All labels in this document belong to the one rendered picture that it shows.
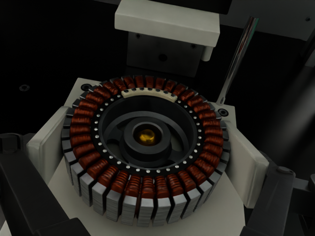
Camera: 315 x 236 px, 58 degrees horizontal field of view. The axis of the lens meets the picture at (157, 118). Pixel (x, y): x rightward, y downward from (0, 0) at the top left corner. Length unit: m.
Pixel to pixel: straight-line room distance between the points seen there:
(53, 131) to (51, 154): 0.01
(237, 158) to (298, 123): 0.14
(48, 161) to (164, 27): 0.10
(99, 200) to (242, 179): 0.08
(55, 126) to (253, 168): 0.11
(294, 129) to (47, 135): 0.23
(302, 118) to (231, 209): 0.15
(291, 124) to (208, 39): 0.16
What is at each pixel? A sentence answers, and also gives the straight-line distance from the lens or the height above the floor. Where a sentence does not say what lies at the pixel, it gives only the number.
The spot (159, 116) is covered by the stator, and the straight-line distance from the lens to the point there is 0.22.
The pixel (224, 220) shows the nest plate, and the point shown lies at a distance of 0.21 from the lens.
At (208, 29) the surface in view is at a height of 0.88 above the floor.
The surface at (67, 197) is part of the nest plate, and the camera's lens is 0.20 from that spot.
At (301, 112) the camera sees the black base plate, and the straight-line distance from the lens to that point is 0.33.
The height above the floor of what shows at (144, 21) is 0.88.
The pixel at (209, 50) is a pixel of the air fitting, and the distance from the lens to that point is 0.30.
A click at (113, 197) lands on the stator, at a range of 0.16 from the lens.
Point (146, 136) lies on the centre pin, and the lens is 0.19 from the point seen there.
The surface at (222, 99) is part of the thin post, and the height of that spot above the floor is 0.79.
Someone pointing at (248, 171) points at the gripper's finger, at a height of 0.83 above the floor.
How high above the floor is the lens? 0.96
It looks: 47 degrees down
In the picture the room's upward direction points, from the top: 11 degrees clockwise
